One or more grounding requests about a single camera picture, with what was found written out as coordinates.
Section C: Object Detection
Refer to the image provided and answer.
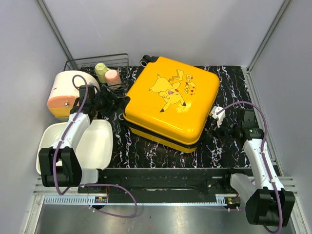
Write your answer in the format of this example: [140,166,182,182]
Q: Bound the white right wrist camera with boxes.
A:
[210,106,225,128]

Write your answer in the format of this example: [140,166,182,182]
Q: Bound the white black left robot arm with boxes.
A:
[39,85,124,193]

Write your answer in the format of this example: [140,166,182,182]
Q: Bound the yellow Pikachu suitcase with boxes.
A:
[123,55,220,153]

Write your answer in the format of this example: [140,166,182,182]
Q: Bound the pink cup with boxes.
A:
[105,69,121,90]

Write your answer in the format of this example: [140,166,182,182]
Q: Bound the white plastic tray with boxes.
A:
[38,119,113,172]

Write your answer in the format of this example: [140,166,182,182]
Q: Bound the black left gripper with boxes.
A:
[93,85,125,117]

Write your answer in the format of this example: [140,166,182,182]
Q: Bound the black wire basket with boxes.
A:
[64,53,129,97]

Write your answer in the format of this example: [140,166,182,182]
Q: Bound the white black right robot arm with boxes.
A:
[210,106,295,227]

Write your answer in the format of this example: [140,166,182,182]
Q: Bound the pink yellow drawer box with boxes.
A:
[47,70,99,120]

